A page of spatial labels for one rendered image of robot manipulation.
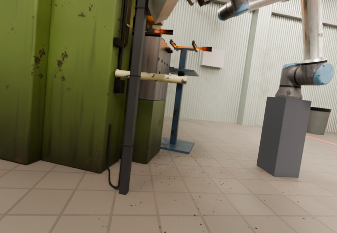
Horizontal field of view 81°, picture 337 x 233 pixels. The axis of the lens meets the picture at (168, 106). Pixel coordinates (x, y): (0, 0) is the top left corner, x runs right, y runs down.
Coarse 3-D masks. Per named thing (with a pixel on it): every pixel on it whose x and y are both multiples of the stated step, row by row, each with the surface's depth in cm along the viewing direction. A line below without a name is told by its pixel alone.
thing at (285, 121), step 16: (272, 112) 158; (288, 112) 146; (304, 112) 148; (272, 128) 156; (288, 128) 147; (304, 128) 150; (272, 144) 154; (288, 144) 149; (272, 160) 152; (288, 160) 150; (288, 176) 151
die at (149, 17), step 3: (135, 6) 143; (147, 9) 141; (135, 12) 143; (147, 12) 141; (135, 15) 144; (147, 15) 141; (150, 15) 141; (147, 18) 147; (150, 18) 146; (150, 21) 153; (153, 21) 152; (162, 21) 157; (150, 24) 160; (153, 24) 159; (156, 24) 158; (159, 24) 157; (162, 24) 158
